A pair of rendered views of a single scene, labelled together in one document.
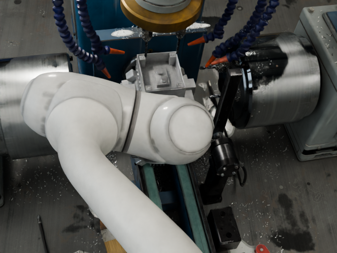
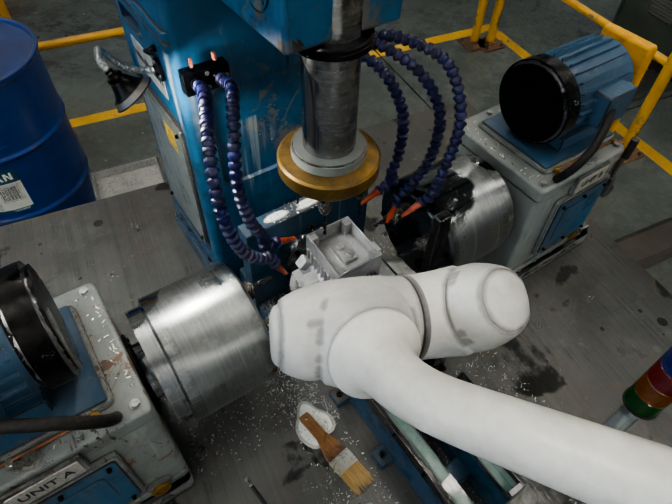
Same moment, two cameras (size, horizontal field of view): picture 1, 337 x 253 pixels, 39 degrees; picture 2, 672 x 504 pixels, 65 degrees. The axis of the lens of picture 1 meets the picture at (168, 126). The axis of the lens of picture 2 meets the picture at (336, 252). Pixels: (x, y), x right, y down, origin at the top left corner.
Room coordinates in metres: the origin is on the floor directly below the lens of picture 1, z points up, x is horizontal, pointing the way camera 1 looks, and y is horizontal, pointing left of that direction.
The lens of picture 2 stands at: (0.12, 0.24, 1.92)
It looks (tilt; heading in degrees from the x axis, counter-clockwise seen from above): 50 degrees down; 344
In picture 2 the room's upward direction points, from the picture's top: 2 degrees clockwise
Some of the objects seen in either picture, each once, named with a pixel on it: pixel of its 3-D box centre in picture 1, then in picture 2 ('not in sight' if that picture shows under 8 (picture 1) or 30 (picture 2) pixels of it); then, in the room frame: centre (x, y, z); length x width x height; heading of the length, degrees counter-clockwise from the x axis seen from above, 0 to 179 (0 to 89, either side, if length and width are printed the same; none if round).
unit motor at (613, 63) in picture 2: not in sight; (568, 135); (0.96, -0.56, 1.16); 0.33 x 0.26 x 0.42; 110
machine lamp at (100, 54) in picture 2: not in sight; (137, 75); (0.92, 0.34, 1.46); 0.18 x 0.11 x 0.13; 20
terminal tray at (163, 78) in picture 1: (159, 80); (342, 256); (0.76, 0.04, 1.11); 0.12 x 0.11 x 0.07; 18
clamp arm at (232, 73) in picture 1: (224, 107); (432, 260); (0.70, -0.13, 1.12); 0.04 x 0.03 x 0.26; 20
